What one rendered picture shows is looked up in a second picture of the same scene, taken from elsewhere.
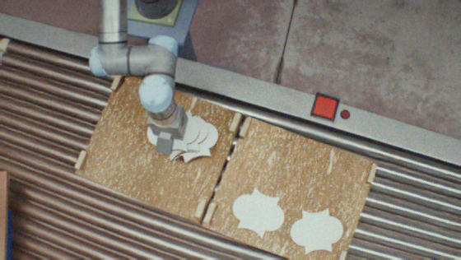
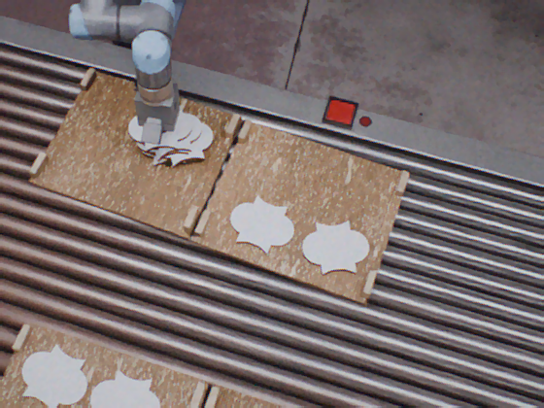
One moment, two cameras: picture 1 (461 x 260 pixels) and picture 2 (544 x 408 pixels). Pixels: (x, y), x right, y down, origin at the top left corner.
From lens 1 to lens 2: 0.56 m
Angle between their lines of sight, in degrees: 12
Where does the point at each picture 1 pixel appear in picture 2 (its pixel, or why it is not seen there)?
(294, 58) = not seen: hidden behind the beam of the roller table
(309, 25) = (315, 74)
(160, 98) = (158, 52)
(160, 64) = (155, 22)
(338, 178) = (359, 188)
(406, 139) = (446, 150)
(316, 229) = (334, 244)
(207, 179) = (198, 187)
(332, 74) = not seen: hidden behind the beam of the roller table
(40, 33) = not seen: outside the picture
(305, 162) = (318, 170)
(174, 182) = (157, 190)
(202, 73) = (192, 76)
